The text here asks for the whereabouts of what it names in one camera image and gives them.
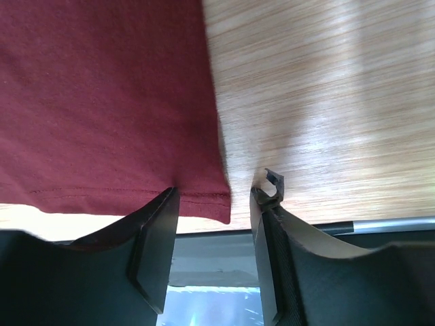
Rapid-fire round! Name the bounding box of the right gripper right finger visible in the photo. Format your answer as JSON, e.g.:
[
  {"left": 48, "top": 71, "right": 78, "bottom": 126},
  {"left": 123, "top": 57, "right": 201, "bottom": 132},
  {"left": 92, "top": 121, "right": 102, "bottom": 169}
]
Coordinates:
[{"left": 250, "top": 170, "right": 434, "bottom": 325}]

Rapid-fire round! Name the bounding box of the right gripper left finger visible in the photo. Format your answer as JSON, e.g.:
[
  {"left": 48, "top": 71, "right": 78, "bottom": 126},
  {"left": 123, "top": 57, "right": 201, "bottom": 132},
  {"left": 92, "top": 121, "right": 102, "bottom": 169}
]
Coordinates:
[{"left": 1, "top": 187, "right": 180, "bottom": 325}]

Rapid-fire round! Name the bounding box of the dark red t-shirt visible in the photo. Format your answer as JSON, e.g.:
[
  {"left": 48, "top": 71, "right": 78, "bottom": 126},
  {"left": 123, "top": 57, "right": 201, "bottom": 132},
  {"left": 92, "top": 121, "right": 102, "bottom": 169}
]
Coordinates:
[{"left": 1, "top": 1, "right": 230, "bottom": 224}]

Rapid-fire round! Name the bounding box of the aluminium frame rail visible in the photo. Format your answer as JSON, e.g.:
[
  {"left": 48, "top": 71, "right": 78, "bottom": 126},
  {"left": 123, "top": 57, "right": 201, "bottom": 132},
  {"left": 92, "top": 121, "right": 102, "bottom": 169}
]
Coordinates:
[{"left": 313, "top": 216, "right": 435, "bottom": 235}]

